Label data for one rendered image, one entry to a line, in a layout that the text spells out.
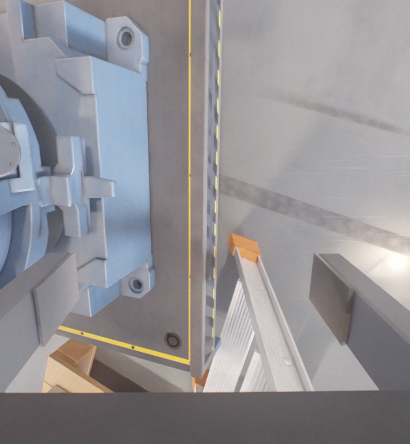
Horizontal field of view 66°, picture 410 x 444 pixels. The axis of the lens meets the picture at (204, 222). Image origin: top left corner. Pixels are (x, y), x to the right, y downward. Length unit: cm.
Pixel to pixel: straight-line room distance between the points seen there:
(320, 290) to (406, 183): 79
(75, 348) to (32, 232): 102
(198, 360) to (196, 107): 52
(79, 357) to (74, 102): 105
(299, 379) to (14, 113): 57
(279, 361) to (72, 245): 42
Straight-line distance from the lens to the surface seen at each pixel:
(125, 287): 74
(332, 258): 17
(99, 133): 53
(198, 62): 61
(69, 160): 47
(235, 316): 85
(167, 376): 136
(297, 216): 94
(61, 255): 17
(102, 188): 46
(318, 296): 17
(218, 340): 87
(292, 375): 62
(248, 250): 91
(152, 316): 76
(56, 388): 145
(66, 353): 142
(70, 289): 17
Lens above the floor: 92
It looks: 65 degrees down
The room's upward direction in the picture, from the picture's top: 124 degrees counter-clockwise
